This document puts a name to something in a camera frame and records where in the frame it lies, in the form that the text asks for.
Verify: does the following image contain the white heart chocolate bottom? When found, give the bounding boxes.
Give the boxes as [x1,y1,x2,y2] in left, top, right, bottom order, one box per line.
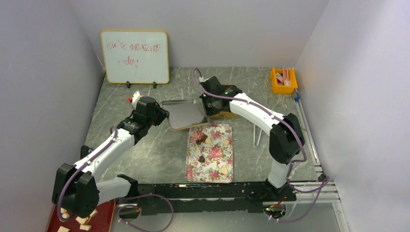
[220,167,228,175]

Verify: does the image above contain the orange parts bin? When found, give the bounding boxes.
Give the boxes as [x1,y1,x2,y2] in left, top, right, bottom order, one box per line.
[270,68,298,95]

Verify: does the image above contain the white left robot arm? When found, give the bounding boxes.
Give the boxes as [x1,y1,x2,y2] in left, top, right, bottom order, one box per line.
[52,96,169,222]

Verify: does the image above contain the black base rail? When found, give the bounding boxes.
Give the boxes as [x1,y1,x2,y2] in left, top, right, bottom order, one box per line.
[116,181,296,215]

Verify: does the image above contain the dark chocolate lower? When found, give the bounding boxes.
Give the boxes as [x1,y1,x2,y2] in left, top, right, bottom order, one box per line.
[198,156,206,163]

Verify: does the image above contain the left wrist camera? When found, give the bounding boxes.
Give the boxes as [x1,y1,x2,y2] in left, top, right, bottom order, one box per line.
[127,91,141,109]

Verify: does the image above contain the whiteboard with red writing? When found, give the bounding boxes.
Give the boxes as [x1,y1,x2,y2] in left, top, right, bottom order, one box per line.
[100,30,170,84]

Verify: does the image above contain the floral rectangular tray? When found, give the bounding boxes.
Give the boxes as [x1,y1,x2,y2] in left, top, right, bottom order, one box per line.
[185,123,234,184]

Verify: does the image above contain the gold chocolate tin box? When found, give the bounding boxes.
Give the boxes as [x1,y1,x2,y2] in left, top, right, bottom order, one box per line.
[208,85,238,118]

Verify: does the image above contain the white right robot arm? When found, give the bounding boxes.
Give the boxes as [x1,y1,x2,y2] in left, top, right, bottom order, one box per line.
[198,76,305,201]

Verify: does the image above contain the silver tin lid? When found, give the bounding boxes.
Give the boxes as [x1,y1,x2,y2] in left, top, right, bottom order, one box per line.
[161,100,209,131]

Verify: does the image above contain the metal tongs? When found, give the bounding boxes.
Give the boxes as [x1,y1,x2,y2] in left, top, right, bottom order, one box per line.
[253,124,263,147]

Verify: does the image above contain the dark rectangular chocolate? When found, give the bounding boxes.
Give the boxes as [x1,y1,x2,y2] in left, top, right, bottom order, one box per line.
[201,134,208,143]

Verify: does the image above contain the red tray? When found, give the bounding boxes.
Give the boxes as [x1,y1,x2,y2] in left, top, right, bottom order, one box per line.
[46,200,116,232]

